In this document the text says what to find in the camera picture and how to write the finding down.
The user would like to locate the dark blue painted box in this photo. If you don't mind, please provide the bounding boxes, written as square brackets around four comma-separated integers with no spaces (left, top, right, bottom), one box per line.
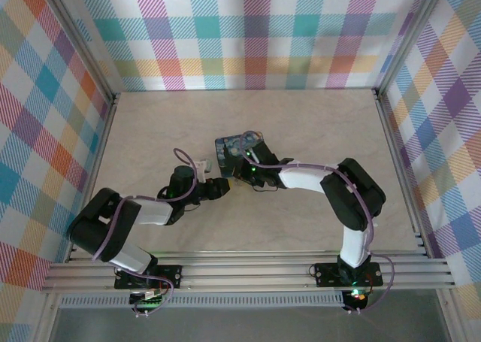
[213,131,264,180]

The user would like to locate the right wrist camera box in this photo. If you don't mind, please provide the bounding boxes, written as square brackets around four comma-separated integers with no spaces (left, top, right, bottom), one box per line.
[246,138,264,166]

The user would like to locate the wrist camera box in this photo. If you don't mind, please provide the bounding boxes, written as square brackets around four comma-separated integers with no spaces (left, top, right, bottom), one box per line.
[195,157,215,181]
[246,138,264,166]

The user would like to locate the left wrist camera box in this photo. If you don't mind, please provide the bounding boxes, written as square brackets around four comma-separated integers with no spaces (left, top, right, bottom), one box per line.
[195,157,215,181]

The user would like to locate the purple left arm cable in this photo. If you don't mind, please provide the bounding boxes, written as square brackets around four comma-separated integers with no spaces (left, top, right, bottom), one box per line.
[91,148,198,316]

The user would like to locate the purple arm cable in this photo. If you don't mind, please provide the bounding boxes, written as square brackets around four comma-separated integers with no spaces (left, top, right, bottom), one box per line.
[91,148,198,316]
[240,130,395,315]

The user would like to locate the aluminium mounting rail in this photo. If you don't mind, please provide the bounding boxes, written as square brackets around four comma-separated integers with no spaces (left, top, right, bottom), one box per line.
[41,250,458,294]

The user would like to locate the aluminium side rail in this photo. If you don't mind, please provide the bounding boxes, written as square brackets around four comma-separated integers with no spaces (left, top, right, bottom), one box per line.
[63,93,121,264]
[371,89,433,260]

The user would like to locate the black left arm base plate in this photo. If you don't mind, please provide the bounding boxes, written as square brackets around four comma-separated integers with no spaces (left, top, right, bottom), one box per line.
[114,265,183,290]

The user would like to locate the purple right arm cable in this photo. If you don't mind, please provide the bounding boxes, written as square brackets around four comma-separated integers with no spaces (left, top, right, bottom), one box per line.
[240,130,395,315]

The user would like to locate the grey slotted cable duct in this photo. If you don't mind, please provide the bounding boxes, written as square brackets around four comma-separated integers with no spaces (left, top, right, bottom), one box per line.
[59,292,346,309]

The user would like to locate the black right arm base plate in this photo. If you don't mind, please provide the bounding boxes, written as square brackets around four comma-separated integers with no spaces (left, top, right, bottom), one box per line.
[313,262,384,287]

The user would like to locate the aluminium corner post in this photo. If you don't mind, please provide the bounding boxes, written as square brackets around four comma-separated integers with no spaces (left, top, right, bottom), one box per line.
[37,0,121,102]
[375,0,452,95]

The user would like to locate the aluminium frame leg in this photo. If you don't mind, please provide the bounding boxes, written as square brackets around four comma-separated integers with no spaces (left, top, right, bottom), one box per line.
[35,292,65,342]
[437,287,475,342]

